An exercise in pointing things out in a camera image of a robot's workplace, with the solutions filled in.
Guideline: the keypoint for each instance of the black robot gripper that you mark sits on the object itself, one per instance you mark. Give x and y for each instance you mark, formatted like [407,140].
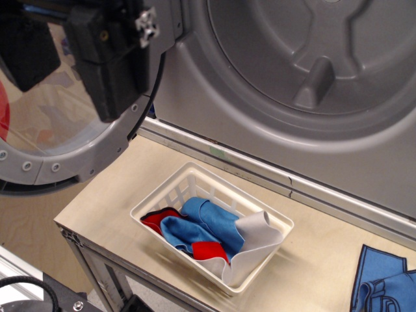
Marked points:
[109,41]

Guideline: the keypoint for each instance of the blue cloth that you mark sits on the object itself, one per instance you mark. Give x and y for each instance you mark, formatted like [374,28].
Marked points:
[216,220]
[383,282]

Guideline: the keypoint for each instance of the red cloth with black trim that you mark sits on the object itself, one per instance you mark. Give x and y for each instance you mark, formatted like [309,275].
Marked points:
[184,235]

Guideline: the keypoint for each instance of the grey white cloth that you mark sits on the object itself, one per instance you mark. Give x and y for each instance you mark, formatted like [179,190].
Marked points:
[260,240]

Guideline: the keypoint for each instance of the grey round machine door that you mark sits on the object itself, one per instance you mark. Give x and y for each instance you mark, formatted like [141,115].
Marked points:
[56,138]

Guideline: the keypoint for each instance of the white plastic laundry basket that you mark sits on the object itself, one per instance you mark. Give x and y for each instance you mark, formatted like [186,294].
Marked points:
[191,181]

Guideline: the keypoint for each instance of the grey washing machine drum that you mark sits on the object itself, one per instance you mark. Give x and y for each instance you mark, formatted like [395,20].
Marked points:
[323,89]

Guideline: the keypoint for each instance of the red round object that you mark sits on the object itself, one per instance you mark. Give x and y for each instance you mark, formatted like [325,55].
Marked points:
[4,113]

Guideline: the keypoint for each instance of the blue cloth on table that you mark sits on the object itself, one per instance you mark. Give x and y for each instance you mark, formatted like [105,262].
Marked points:
[383,282]

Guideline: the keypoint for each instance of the aluminium table frame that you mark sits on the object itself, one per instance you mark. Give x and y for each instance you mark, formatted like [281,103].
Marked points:
[109,271]

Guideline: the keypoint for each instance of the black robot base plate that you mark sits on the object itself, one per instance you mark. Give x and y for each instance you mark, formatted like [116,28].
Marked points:
[41,305]

